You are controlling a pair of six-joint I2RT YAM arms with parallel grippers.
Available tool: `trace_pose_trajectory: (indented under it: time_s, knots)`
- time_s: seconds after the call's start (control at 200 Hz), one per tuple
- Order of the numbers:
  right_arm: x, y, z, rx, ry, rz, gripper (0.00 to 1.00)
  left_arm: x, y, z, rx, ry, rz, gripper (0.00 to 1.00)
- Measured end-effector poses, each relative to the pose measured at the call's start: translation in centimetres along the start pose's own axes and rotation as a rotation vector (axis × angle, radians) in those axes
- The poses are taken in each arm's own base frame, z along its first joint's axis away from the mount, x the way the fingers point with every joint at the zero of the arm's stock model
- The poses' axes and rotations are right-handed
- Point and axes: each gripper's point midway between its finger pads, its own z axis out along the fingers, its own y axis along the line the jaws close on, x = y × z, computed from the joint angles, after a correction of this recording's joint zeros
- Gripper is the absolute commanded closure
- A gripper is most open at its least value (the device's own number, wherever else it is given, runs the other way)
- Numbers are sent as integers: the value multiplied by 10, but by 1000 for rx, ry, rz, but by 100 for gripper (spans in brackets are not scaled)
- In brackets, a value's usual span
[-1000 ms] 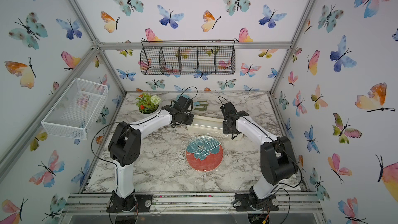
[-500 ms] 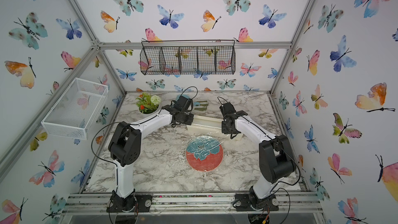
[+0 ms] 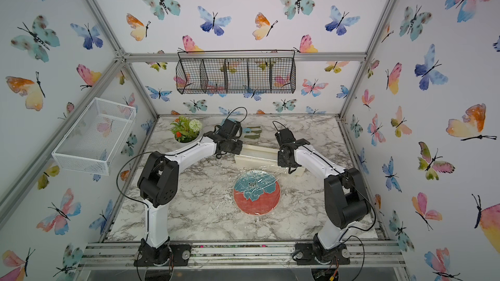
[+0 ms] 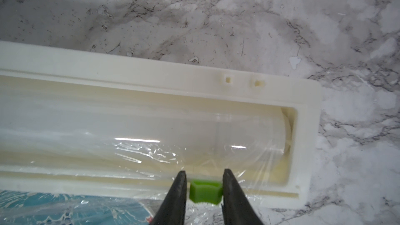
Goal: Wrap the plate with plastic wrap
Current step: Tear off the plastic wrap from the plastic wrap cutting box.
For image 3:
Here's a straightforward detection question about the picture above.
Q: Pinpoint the white mesh wall basket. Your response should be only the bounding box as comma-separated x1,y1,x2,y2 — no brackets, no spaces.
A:
52,98,137,176

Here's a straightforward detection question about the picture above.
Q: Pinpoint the red plate with teal flower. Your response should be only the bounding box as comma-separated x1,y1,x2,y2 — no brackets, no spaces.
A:
232,170,282,216

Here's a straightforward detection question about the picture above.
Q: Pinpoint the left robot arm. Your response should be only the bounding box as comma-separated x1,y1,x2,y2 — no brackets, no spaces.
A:
134,118,243,267

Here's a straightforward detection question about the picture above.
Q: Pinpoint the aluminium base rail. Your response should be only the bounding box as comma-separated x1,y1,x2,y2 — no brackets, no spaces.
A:
78,240,406,271

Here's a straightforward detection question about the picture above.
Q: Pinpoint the clear plastic wrap sheet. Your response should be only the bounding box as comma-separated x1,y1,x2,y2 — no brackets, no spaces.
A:
228,163,286,219

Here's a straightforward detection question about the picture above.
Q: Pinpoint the potted plant in white pot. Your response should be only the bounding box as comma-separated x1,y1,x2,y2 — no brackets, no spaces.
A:
171,116,203,143

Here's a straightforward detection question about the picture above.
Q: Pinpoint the black wire wall basket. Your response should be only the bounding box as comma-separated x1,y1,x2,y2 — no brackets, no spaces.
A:
174,49,296,95

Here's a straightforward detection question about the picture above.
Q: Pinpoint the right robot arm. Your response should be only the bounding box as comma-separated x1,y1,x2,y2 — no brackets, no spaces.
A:
275,128,374,265

